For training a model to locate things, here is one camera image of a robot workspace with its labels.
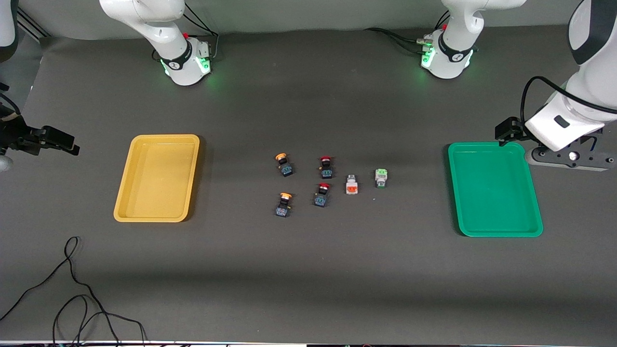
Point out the white switch orange face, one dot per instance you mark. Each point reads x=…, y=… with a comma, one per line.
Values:
x=352, y=185

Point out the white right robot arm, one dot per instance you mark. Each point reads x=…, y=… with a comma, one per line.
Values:
x=179, y=54

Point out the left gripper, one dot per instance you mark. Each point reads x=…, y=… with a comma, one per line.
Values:
x=509, y=128

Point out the white switch green face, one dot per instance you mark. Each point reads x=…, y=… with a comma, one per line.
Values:
x=382, y=177

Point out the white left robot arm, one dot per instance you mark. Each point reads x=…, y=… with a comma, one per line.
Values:
x=454, y=50

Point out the red cap push button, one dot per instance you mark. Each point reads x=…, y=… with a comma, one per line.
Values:
x=326, y=169
x=322, y=197

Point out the green plastic tray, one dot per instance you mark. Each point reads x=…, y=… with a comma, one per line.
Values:
x=491, y=193

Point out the aluminium profile rail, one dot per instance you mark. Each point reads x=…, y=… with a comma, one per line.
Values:
x=33, y=25

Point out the dark grey table mat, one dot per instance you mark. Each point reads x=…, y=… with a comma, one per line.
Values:
x=308, y=111

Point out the yellow plastic tray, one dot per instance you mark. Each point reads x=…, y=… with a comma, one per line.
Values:
x=159, y=183

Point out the yellow cap push button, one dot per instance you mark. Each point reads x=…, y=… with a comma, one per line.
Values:
x=283, y=208
x=285, y=167

